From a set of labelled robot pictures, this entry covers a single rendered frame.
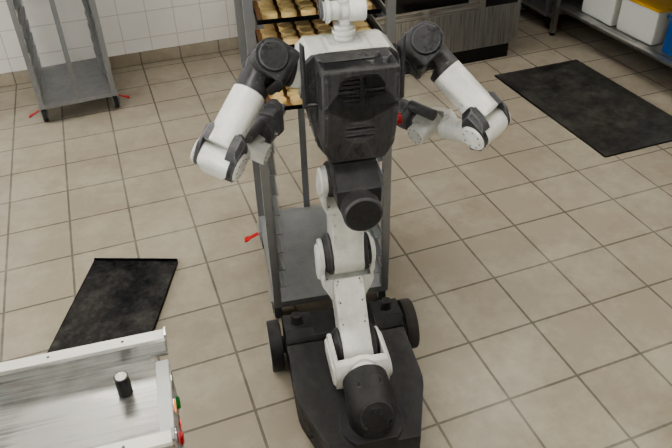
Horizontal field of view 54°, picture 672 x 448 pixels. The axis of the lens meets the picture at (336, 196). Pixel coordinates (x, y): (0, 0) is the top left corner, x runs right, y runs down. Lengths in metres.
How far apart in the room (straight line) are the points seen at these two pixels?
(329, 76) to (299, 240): 1.52
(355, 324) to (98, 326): 1.20
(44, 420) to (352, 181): 0.96
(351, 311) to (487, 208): 1.43
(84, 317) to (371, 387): 1.42
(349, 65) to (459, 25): 3.30
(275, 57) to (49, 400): 0.96
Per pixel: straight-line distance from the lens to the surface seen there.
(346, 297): 2.31
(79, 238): 3.59
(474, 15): 4.98
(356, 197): 1.83
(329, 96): 1.67
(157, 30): 5.32
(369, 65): 1.68
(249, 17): 2.12
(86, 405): 1.65
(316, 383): 2.45
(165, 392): 1.62
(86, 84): 4.83
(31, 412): 1.69
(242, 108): 1.72
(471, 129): 1.84
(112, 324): 3.03
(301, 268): 2.91
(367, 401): 2.16
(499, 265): 3.21
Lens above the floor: 2.06
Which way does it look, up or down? 35 degrees down
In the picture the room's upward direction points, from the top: 2 degrees counter-clockwise
